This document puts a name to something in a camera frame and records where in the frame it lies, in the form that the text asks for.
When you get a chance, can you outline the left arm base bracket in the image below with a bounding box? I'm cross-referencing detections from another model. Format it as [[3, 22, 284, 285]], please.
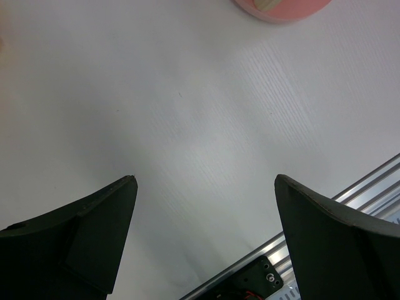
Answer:
[[197, 256, 284, 300]]

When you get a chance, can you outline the slotted cable duct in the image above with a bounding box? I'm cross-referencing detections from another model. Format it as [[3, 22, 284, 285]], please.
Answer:
[[267, 281, 301, 300]]

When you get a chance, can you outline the pink three-tier shelf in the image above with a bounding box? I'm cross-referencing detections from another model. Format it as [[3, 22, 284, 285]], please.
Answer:
[[234, 0, 331, 23]]

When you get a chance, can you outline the aluminium mounting rail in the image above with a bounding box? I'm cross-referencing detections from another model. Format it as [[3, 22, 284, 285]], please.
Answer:
[[182, 154, 399, 299]]

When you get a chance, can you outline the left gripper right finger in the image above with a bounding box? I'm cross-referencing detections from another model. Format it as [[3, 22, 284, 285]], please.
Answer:
[[274, 174, 399, 299]]

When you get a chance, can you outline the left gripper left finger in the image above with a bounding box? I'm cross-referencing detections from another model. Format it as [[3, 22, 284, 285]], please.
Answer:
[[1, 176, 138, 299]]

